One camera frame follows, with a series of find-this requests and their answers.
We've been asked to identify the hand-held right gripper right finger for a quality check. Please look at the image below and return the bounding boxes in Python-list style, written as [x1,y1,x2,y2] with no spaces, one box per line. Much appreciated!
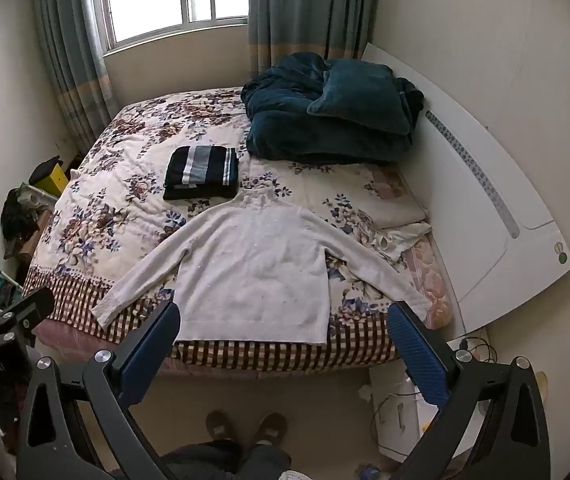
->
[387,301,552,480]

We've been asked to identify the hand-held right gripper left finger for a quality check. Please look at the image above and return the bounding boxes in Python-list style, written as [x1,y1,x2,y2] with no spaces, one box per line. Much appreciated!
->
[15,300,182,480]

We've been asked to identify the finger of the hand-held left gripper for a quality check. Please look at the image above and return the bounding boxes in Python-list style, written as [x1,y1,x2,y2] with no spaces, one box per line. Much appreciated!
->
[0,287,56,347]

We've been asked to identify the white knit sweater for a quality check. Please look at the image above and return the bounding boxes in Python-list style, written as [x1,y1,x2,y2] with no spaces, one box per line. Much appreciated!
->
[91,187,430,346]

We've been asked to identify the white bedside cabinet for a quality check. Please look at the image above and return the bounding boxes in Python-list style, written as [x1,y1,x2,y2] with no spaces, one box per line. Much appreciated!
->
[367,355,490,461]

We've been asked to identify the pink floral bed sheet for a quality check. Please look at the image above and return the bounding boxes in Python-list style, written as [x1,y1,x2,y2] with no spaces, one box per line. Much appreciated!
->
[400,235,453,331]

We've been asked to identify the black bag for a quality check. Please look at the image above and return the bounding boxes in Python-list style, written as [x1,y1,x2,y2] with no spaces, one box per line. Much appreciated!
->
[0,187,41,257]

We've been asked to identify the person's left shoe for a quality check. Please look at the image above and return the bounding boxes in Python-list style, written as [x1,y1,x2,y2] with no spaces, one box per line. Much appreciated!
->
[206,410,236,444]

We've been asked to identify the person's shoe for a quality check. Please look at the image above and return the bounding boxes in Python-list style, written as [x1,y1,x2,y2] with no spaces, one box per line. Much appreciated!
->
[206,410,236,444]
[254,412,288,446]

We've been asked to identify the cream crumpled cloth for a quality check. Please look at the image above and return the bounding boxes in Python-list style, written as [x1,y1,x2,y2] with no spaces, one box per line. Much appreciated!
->
[370,222,433,263]

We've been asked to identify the person's legs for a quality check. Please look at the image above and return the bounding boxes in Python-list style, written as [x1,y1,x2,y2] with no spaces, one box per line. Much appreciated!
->
[160,439,292,480]

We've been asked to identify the yellow box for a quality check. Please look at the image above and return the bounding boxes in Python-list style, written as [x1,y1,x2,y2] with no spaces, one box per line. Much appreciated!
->
[30,156,68,197]

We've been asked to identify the person's right shoe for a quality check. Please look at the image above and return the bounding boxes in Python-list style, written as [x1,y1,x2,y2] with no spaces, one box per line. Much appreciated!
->
[254,412,288,446]

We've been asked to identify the floral checked bed blanket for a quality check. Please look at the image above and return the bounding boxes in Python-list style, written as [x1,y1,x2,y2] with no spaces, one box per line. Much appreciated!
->
[22,87,453,376]

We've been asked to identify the floral cased pillow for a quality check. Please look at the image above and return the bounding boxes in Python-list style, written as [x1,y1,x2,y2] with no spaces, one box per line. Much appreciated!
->
[310,162,428,231]

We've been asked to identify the white headboard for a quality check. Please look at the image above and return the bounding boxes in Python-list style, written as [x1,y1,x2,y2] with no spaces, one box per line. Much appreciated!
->
[360,42,570,336]

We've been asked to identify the folded dark striped garment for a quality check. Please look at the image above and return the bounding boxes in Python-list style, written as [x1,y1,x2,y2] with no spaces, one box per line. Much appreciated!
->
[163,145,240,202]

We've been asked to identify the grey-blue curtain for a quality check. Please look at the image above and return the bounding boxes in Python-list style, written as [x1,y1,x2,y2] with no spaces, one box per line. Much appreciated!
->
[247,0,381,78]
[32,0,121,153]

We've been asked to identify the dark teal plush blanket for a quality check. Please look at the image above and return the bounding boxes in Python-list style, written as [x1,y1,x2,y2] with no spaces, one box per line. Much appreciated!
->
[241,52,425,165]

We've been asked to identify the dark teal pillow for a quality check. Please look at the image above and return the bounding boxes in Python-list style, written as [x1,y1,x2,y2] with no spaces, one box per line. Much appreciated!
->
[307,60,418,136]

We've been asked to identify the black cable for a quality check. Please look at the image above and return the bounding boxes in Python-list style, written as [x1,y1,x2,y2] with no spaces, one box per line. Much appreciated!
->
[457,335,496,363]

